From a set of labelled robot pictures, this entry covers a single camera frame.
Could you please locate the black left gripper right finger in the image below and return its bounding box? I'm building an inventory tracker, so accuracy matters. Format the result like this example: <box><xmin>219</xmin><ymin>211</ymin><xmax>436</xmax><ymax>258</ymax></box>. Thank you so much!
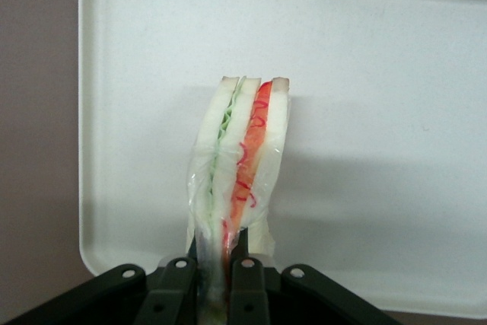
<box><xmin>225</xmin><ymin>227</ymin><xmax>405</xmax><ymax>325</ymax></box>

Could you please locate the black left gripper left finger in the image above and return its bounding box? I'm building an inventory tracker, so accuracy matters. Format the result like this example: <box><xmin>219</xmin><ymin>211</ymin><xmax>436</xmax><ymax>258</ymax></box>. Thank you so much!
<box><xmin>0</xmin><ymin>228</ymin><xmax>203</xmax><ymax>325</ymax></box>

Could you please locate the triangle sandwich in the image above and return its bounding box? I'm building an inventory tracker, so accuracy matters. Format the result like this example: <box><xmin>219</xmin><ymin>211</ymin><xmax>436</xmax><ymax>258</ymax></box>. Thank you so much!
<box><xmin>185</xmin><ymin>75</ymin><xmax>292</xmax><ymax>325</ymax></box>

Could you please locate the cream plastic serving tray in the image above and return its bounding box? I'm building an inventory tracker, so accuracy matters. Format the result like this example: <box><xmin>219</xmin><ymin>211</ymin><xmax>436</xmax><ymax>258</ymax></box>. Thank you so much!
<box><xmin>78</xmin><ymin>0</ymin><xmax>487</xmax><ymax>320</ymax></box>

